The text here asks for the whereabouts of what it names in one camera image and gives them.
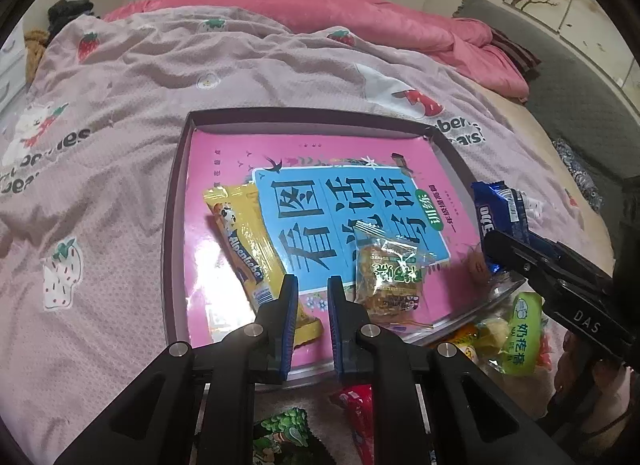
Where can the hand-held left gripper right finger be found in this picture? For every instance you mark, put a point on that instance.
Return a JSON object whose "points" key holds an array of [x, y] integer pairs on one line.
{"points": [[337, 335]]}

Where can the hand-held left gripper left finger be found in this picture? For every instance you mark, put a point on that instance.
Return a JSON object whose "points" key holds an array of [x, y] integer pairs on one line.
{"points": [[287, 330]]}

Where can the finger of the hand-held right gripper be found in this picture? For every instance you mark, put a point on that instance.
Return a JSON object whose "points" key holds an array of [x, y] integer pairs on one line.
{"points": [[507, 255], [545, 246]]}

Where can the blue cookie packet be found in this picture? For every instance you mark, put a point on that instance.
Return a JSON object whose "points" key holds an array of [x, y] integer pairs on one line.
{"points": [[500, 205]]}

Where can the green candy packet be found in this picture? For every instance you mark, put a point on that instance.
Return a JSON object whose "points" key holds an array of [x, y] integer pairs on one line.
{"points": [[522, 335]]}

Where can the clear brown pastry packet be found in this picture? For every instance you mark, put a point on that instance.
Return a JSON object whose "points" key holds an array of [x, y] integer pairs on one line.
{"points": [[390, 275]]}

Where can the clear crispy snack packet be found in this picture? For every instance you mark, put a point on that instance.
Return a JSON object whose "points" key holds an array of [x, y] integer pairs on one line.
{"points": [[492, 336]]}

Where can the red snack packet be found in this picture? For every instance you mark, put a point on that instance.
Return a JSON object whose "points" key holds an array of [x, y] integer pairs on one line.
{"points": [[357, 420]]}

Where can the yellow candy stick packet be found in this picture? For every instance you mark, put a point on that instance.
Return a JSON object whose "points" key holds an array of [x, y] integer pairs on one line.
{"points": [[245, 245]]}

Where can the black green pea packet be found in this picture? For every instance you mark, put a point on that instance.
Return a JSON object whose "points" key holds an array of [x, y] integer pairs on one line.
{"points": [[285, 437]]}

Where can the dark cardboard tray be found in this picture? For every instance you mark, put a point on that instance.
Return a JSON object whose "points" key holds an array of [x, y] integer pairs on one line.
{"points": [[175, 245]]}

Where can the person's right hand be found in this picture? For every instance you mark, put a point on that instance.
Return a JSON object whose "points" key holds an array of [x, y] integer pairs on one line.
{"points": [[607, 387]]}

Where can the patterned dark cloth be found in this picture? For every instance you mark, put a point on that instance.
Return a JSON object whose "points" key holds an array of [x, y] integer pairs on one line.
{"points": [[577, 175]]}

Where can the beige bed sheet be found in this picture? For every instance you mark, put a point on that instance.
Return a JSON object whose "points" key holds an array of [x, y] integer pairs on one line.
{"points": [[530, 145]]}

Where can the grey padded headboard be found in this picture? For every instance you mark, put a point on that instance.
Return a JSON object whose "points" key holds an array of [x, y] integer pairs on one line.
{"points": [[575, 90]]}

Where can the pink book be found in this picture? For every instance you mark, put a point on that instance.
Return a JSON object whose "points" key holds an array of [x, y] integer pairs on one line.
{"points": [[225, 145]]}

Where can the striped pillow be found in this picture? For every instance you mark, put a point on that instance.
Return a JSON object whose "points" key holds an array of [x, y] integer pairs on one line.
{"points": [[515, 52]]}

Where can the strawberry printed blanket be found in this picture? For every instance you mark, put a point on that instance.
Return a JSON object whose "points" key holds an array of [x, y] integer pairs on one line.
{"points": [[100, 195]]}

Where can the pink quilt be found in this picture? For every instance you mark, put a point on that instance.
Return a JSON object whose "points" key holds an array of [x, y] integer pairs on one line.
{"points": [[325, 15]]}

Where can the white drawer cabinet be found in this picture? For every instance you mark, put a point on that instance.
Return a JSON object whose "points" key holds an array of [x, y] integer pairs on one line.
{"points": [[10, 65]]}

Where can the dark clothes pile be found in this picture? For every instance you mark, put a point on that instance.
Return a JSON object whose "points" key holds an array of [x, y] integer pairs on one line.
{"points": [[70, 12]]}

